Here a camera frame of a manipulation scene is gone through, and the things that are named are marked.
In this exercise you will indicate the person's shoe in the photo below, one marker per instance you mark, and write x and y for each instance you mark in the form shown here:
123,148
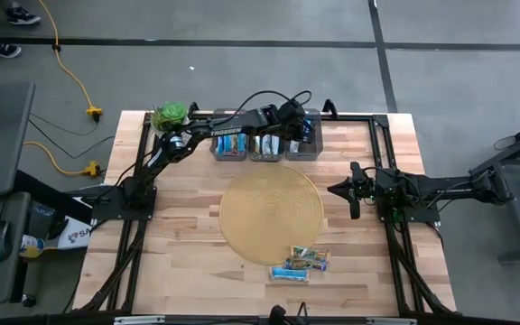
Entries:
23,15
5,49

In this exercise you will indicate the silver blue granola bar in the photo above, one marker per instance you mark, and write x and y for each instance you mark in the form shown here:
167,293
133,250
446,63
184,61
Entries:
294,146

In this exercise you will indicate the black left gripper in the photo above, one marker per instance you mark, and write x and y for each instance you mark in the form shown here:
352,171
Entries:
289,119

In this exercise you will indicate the light blue granola bar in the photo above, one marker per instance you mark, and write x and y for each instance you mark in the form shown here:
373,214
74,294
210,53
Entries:
308,131

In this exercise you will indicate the black aluminium table frame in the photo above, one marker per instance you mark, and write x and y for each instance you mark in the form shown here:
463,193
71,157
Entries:
350,117

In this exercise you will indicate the silver metal bracket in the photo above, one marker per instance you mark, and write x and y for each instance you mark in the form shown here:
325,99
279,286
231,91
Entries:
138,320
391,321

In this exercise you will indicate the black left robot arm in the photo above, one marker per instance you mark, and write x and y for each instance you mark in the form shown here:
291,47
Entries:
224,131

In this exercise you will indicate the yellow white bottle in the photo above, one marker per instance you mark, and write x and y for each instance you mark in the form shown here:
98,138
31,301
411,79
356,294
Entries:
32,247

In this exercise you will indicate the green orange snack packet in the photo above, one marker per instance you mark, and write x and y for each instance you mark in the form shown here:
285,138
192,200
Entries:
289,274

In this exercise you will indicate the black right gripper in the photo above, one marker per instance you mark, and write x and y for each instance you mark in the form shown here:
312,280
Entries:
361,189

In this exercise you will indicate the round woven straw placemat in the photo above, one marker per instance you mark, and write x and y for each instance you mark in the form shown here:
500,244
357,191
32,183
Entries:
269,212

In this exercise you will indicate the succulent in white patterned pot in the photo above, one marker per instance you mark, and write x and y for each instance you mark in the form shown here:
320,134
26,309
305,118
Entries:
169,115

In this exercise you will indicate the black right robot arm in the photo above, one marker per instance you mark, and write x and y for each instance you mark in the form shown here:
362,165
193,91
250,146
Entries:
449,192

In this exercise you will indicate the white printed box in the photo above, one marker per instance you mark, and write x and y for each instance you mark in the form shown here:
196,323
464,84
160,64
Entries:
77,237

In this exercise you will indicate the green chocolate chip granola bar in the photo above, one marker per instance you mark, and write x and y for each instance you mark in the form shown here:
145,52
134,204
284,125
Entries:
258,146

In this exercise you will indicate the black caster wheel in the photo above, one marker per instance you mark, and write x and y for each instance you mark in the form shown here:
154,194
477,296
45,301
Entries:
29,301

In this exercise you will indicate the black equipment stand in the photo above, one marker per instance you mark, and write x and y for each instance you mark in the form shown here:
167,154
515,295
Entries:
519,203

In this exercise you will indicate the black table-level camera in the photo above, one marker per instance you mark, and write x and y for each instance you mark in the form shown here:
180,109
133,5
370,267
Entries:
278,315

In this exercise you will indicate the grey plastic bin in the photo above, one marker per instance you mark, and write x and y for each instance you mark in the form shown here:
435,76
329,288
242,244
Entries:
230,158
316,151
266,159

